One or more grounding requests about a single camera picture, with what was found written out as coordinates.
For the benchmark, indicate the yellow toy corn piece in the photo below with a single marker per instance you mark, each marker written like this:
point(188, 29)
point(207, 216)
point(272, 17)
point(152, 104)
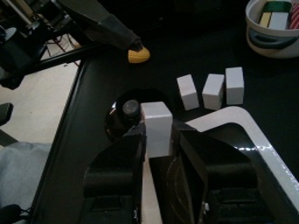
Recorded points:
point(137, 56)

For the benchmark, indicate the white sushi rice block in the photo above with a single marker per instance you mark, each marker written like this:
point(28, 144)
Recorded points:
point(212, 92)
point(187, 92)
point(158, 131)
point(235, 86)

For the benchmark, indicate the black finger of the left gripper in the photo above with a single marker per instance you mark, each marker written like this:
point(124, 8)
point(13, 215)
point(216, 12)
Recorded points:
point(119, 33)

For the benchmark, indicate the black equipment stand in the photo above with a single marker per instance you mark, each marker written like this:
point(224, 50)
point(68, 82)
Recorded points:
point(23, 43)

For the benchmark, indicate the white toy pot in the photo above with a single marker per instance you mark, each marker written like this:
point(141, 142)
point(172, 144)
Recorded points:
point(272, 40)

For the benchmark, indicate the white toy stove black top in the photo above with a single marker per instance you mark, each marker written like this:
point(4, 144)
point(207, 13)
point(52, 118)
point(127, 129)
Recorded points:
point(248, 125)

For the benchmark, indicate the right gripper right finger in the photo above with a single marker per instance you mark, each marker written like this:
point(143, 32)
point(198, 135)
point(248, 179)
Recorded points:
point(230, 178)

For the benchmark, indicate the green white yellow sushi block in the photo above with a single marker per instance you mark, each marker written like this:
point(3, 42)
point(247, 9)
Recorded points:
point(275, 14)

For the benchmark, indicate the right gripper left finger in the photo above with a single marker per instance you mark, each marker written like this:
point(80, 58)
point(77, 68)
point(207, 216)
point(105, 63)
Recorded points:
point(112, 175)

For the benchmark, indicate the person's leg in jeans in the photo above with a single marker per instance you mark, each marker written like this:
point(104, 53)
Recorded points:
point(21, 172)

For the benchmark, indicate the red striped toy piece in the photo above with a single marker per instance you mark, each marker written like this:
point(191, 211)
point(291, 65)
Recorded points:
point(294, 16)

